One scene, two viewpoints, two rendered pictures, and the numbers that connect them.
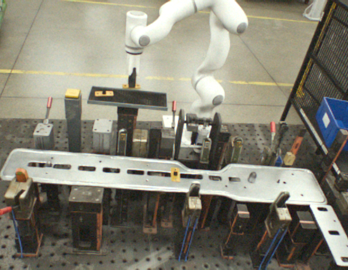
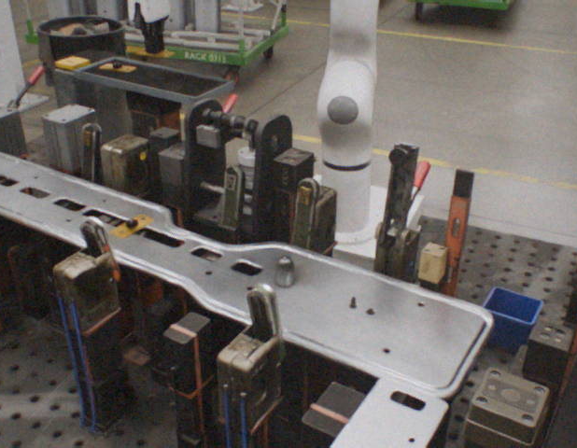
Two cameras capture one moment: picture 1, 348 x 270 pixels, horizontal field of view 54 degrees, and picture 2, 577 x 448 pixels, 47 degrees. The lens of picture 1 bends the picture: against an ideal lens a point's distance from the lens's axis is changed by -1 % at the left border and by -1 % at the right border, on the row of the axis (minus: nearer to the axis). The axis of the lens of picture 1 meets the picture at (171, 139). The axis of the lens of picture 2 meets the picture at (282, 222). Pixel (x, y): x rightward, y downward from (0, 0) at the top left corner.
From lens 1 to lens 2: 1.13 m
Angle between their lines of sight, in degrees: 34
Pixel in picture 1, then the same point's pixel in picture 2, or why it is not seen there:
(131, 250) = (26, 372)
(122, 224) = (59, 325)
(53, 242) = not seen: outside the picture
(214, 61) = (336, 13)
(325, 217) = (390, 422)
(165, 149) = (170, 186)
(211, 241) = not seen: hidden behind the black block
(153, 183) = (72, 227)
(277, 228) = (223, 390)
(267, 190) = (296, 311)
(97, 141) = (50, 141)
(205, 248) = (161, 431)
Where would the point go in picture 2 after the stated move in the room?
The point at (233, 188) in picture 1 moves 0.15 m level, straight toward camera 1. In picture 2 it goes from (219, 282) to (134, 313)
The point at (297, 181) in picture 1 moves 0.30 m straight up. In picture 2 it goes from (413, 322) to (435, 138)
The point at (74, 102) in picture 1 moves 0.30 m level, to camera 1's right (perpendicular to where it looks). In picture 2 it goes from (66, 78) to (146, 105)
